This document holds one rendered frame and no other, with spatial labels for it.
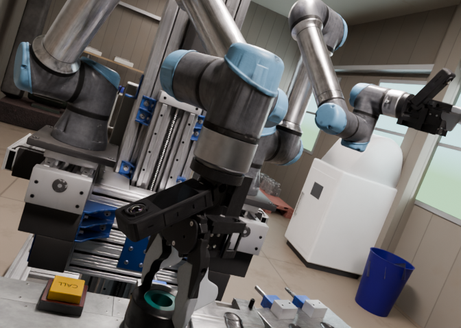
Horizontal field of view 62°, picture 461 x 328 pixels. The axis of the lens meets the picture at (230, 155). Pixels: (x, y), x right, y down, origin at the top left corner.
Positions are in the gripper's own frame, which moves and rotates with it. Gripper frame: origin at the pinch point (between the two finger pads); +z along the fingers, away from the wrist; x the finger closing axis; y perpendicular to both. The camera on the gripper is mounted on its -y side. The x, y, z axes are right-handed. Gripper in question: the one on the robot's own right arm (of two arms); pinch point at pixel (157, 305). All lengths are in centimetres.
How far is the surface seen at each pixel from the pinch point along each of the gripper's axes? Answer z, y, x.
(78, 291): 16.7, 4.2, 28.2
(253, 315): 11.3, 32.3, 7.2
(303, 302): 13, 56, 10
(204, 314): 11.4, 20.9, 9.8
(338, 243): 67, 326, 140
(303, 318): 15, 52, 7
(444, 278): 51, 347, 48
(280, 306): 12.2, 44.3, 9.2
